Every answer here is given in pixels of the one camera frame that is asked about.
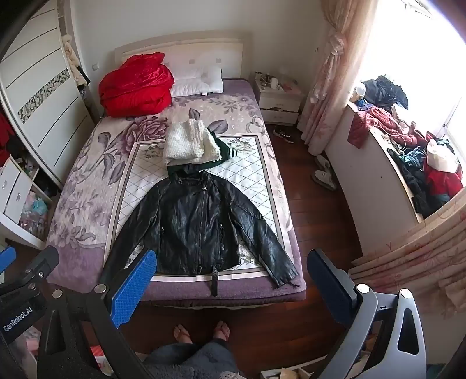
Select black leather jacket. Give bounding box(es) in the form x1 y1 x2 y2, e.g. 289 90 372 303
99 163 300 298

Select pile of clothes on sill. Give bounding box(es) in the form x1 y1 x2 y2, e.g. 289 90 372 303
347 76 464 218

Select white drawer shelf unit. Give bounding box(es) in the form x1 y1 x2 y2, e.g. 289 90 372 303
1 157 56 250

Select person's legs and feet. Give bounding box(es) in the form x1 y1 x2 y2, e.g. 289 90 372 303
143 321 241 378

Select bed with floral cover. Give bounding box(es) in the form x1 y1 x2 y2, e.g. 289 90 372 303
47 75 306 306

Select white slippers on floor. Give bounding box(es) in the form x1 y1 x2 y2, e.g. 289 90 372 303
312 155 336 191

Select white sliding door wardrobe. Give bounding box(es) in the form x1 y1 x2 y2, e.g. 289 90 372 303
1 1 95 186

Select white fuzzy folded sweater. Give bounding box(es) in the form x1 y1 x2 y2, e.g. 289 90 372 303
163 118 221 166

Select green striped folded garment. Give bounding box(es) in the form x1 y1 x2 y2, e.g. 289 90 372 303
167 132 238 175

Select garment hanging by wardrobe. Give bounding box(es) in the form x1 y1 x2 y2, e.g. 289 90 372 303
62 34 90 90

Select red folded quilt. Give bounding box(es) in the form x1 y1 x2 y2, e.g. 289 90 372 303
98 52 174 118

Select dark sneaker on floor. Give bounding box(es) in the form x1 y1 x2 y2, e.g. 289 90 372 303
273 127 294 144

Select pink floral curtain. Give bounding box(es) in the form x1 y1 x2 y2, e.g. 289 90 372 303
298 0 377 156

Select white pillow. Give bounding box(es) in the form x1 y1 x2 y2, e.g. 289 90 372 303
170 66 223 97

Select white bedside nightstand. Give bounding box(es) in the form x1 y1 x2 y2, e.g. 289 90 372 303
254 72 304 126

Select beige bed headboard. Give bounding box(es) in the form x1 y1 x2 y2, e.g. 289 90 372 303
114 30 252 80

